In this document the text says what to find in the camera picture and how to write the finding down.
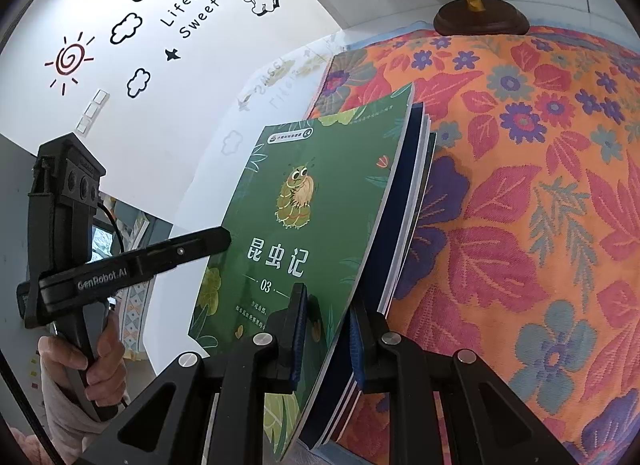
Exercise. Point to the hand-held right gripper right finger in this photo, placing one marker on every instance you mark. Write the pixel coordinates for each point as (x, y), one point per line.
(357, 350)

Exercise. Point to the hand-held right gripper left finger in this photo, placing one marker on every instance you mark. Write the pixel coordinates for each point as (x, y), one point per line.
(299, 340)

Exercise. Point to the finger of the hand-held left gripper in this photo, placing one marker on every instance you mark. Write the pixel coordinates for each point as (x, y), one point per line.
(190, 247)

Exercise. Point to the green caterpillar book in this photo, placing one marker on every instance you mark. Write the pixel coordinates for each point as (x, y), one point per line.
(310, 185)

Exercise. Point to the navy blue book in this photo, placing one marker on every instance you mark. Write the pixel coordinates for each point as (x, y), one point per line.
(400, 195)

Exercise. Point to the stack of thin picture books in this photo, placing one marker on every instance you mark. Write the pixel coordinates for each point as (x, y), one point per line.
(422, 170)

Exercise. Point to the person's left forearm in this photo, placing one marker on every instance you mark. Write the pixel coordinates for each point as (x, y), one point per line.
(65, 415)

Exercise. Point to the person's left hand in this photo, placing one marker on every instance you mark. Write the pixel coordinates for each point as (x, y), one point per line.
(114, 355)

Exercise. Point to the floral orange mat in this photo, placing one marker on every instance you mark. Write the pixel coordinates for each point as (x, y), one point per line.
(525, 170)

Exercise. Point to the white wall switch row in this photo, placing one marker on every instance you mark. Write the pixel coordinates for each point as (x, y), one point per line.
(92, 110)

